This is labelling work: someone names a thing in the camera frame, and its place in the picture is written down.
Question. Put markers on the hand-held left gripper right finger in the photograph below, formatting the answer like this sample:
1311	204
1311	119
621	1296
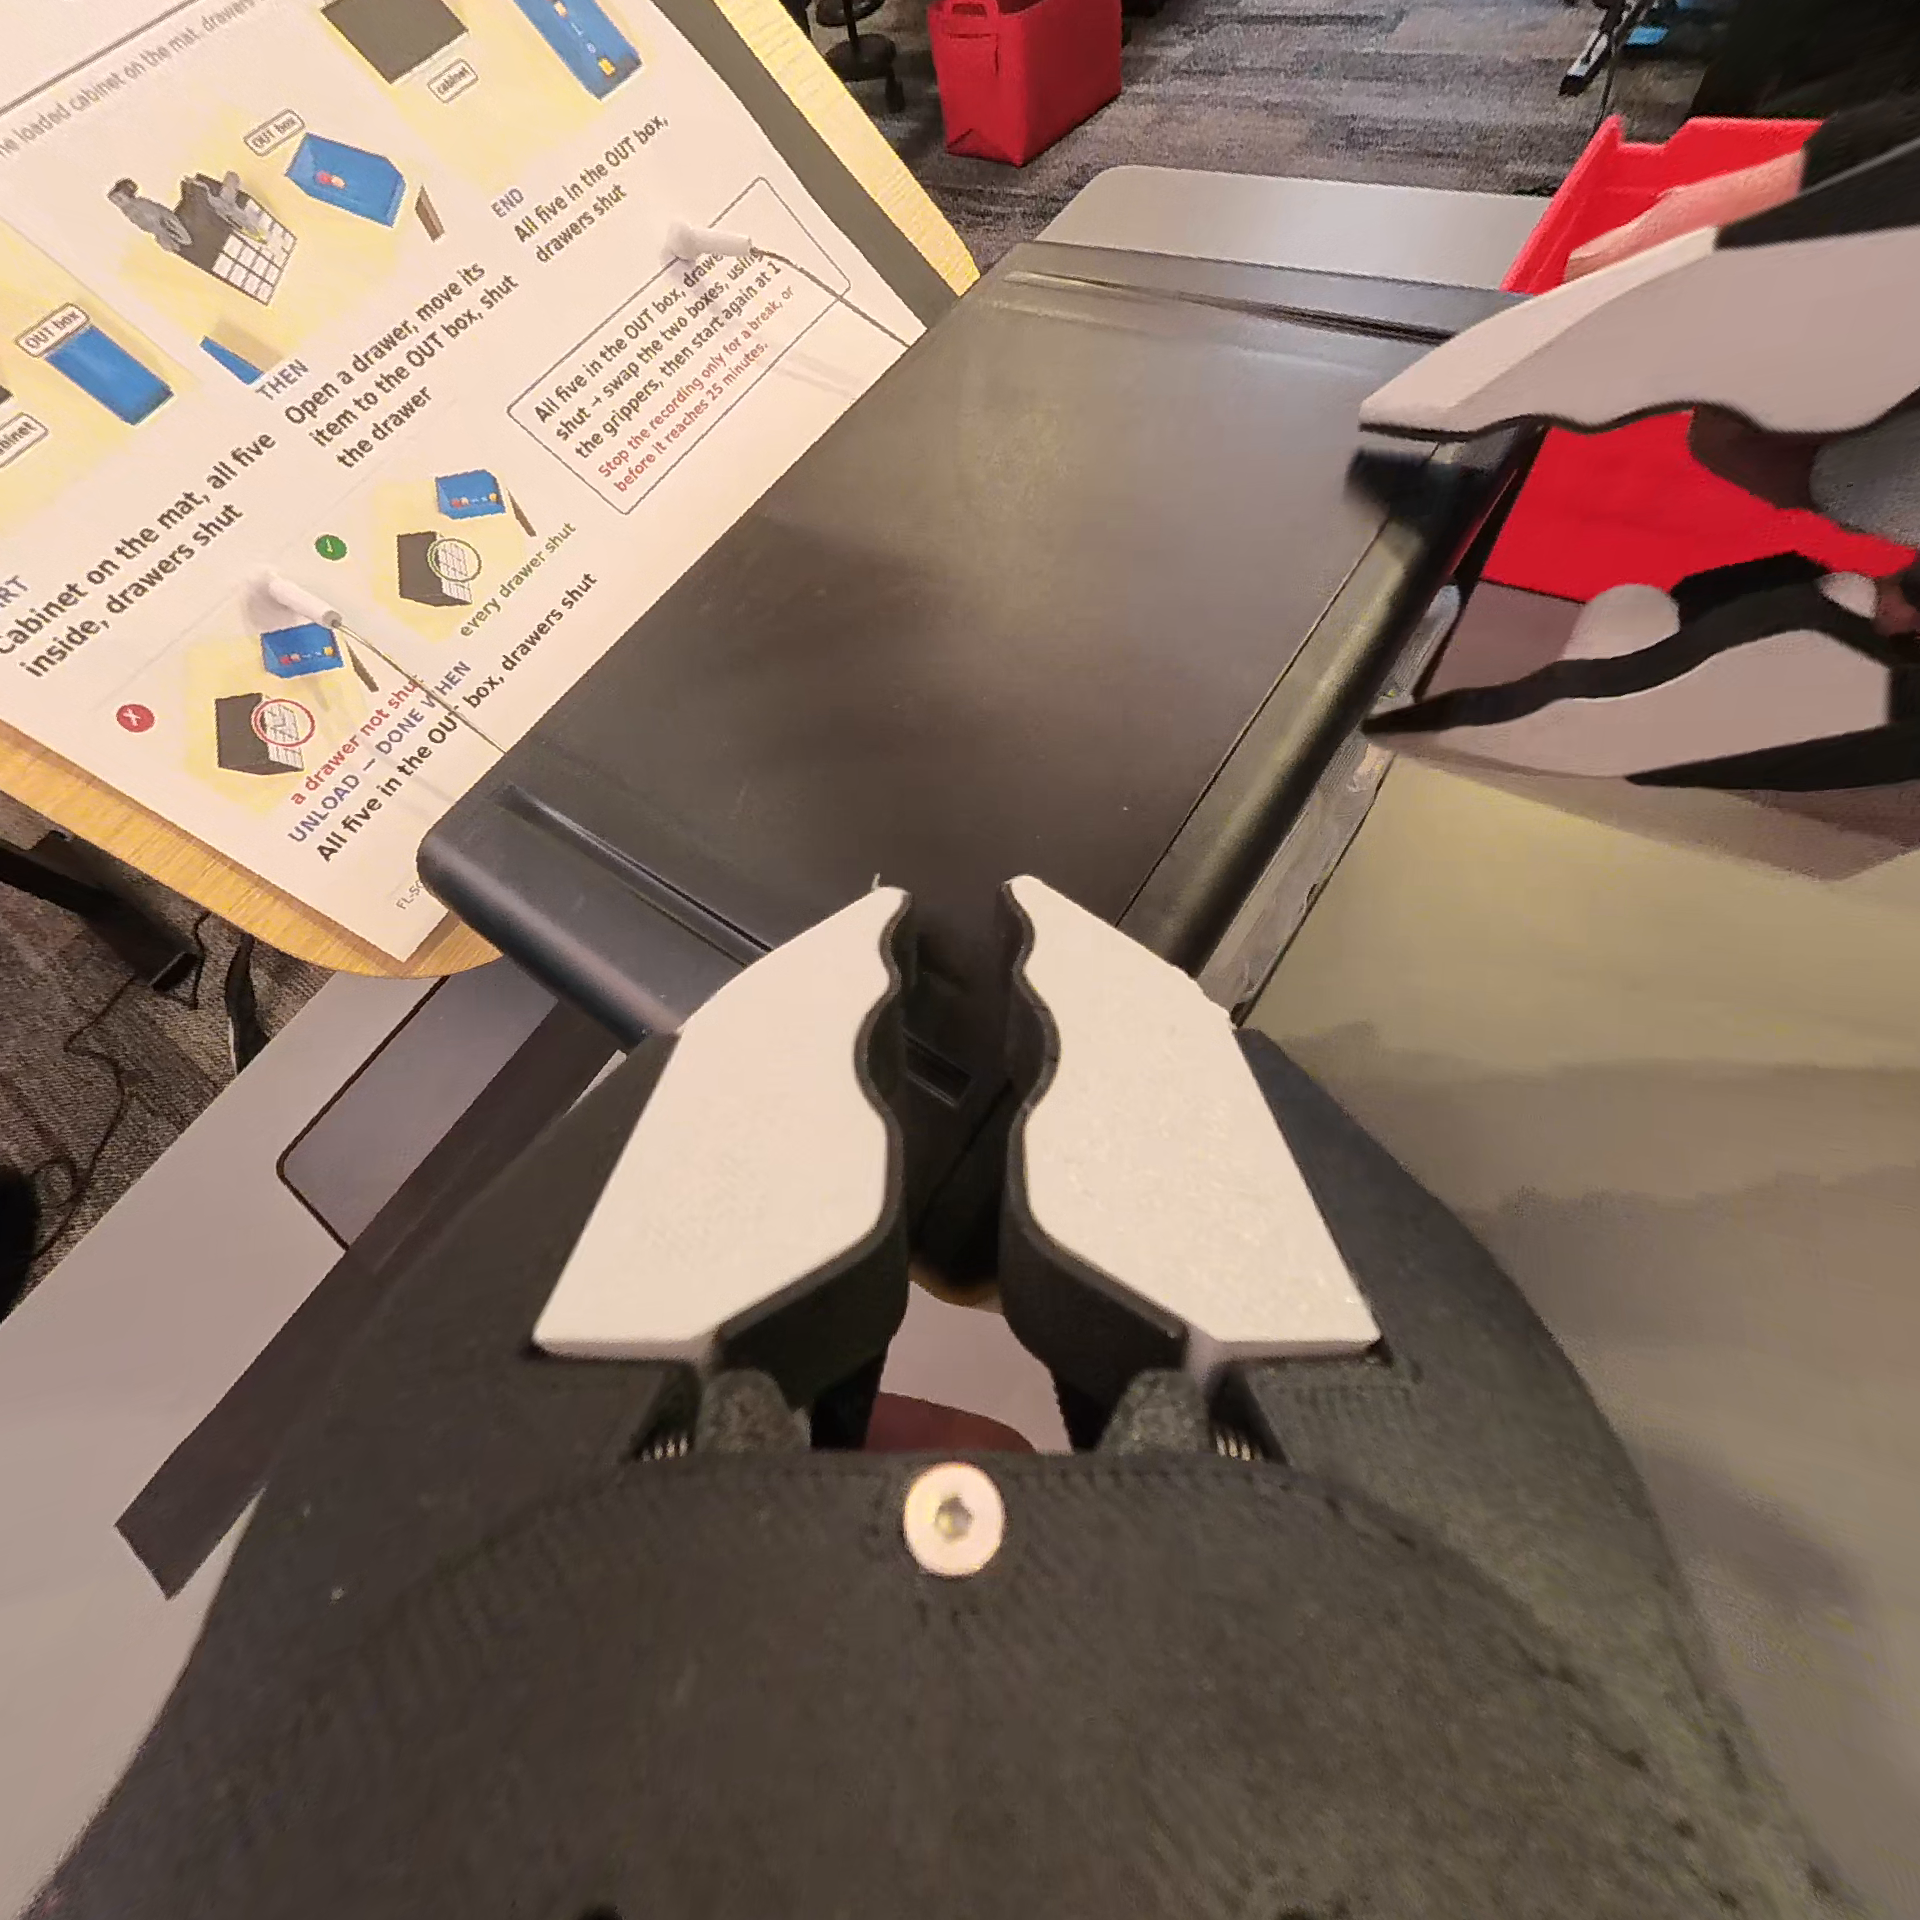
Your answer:
1170	1154

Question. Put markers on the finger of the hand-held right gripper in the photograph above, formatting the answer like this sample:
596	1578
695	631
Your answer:
1725	721
1651	338

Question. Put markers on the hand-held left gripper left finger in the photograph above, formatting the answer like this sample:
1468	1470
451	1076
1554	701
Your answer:
735	1154

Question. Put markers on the black drawer cabinet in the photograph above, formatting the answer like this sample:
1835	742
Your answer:
975	601

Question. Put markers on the red plastic bin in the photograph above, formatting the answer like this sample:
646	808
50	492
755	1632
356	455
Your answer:
1621	511

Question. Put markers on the dark equipment stand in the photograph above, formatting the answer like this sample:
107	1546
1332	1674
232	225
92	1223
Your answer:
1605	45

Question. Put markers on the dark desk mat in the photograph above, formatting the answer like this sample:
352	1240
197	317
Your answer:
434	1095

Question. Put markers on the black tape strip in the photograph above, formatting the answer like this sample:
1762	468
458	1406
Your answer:
224	1425

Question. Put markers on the black desk foot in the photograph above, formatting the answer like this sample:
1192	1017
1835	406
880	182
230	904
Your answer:
105	901

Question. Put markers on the red fabric bag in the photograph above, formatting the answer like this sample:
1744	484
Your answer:
1021	74

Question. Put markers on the white pin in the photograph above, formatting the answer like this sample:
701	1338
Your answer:
300	597
699	237

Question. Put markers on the wooden board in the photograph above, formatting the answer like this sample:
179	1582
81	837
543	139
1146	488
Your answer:
885	195

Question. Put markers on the black chair base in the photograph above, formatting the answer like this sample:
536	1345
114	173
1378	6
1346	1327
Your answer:
870	61

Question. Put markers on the printed instruction sheet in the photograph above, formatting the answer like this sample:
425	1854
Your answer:
451	374

